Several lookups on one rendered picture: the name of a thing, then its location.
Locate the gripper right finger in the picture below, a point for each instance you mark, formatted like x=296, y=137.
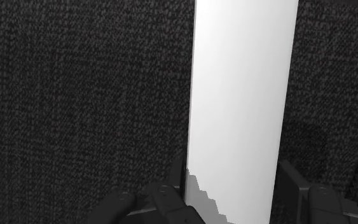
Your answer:
x=309, y=204

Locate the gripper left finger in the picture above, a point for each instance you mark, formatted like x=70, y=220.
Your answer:
x=163, y=201

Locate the white long flat slab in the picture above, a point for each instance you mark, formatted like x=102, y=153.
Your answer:
x=240, y=102

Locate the dark grey fabric sofa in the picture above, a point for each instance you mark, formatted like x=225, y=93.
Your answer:
x=82, y=93

